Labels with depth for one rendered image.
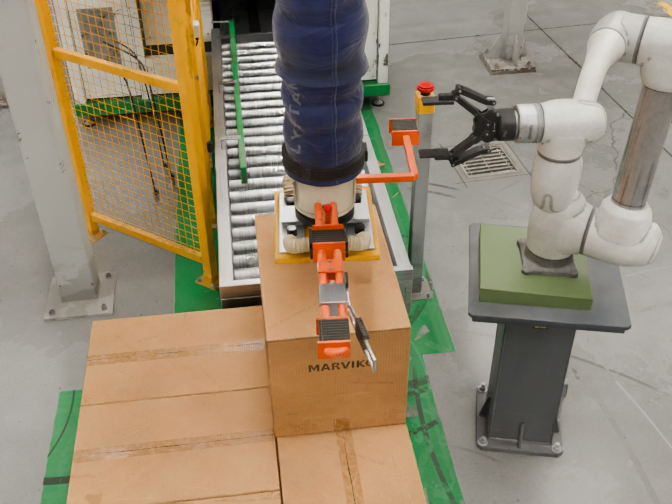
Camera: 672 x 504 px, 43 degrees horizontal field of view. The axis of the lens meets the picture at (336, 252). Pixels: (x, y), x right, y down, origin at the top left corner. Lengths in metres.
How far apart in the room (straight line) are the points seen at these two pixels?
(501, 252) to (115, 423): 1.35
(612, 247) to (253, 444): 1.23
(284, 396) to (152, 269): 1.81
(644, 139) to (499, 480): 1.35
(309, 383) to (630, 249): 1.04
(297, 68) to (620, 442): 2.01
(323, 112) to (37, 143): 1.69
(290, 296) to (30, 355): 1.68
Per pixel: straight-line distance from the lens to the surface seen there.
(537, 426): 3.27
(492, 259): 2.84
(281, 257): 2.31
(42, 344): 3.89
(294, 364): 2.39
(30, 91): 3.47
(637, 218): 2.67
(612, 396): 3.61
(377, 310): 2.40
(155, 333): 2.99
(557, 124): 1.98
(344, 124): 2.17
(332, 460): 2.54
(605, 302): 2.84
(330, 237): 2.16
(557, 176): 2.05
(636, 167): 2.61
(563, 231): 2.71
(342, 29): 2.04
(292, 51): 2.07
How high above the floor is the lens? 2.53
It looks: 38 degrees down
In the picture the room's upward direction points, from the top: 1 degrees counter-clockwise
